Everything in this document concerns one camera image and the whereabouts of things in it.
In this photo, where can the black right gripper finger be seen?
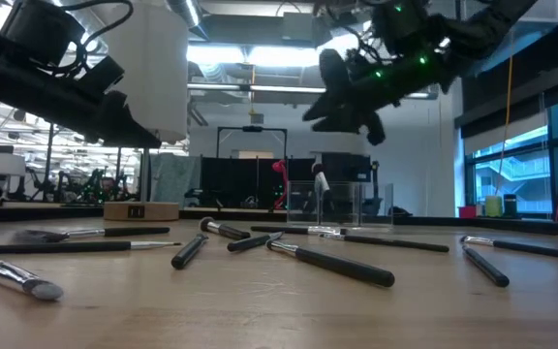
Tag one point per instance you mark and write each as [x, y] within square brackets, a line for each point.
[337, 107]
[342, 126]

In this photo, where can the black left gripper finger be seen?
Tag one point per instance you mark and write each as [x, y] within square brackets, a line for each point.
[129, 121]
[109, 138]

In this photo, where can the large fluffy powder brush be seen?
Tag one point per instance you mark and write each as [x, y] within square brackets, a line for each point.
[129, 231]

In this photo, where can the thin pointed liner brush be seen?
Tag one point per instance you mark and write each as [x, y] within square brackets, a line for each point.
[66, 247]

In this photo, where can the small dome-tipped makeup brush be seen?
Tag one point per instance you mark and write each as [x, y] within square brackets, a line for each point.
[230, 231]

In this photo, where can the grey-tipped makeup brush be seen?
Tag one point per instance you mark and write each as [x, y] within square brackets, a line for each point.
[8, 276]

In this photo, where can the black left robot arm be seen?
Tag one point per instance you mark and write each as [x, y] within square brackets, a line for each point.
[37, 29]

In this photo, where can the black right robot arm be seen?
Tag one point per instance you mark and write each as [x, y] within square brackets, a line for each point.
[482, 29]

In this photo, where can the round dark-tipped makeup brush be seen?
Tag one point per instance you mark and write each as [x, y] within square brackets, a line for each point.
[321, 181]

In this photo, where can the teal cloth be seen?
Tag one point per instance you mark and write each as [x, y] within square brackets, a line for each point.
[175, 177]

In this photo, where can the red desk lamp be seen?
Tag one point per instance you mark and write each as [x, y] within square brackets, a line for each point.
[281, 167]

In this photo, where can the clear acrylic brush organizer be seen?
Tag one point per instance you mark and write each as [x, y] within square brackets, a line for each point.
[347, 203]

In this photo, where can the linear ceiling light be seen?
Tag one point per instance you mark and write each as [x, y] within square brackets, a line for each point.
[259, 88]

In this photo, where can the grey ceiling unit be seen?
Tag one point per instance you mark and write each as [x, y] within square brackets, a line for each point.
[298, 26]

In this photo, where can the ceiling light panel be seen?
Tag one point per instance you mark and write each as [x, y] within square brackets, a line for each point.
[259, 55]

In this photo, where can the red box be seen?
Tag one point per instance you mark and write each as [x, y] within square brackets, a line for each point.
[467, 212]

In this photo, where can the green cup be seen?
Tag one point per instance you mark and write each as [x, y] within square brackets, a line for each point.
[493, 206]

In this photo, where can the black cup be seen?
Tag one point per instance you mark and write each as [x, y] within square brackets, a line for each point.
[510, 206]

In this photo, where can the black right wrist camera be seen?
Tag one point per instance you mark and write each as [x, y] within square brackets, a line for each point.
[335, 70]

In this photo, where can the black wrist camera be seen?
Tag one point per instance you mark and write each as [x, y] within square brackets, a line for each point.
[105, 73]
[335, 70]

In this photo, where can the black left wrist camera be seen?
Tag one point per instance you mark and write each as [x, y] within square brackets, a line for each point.
[105, 73]

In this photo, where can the grey wall box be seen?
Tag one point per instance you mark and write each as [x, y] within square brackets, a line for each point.
[257, 118]

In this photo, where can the black camera gantry frame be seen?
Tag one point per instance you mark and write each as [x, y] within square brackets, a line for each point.
[252, 129]

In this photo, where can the silver ventilation duct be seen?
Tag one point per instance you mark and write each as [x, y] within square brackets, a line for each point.
[187, 12]

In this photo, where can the black aluminium table frame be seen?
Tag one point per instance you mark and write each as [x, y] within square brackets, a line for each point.
[502, 225]

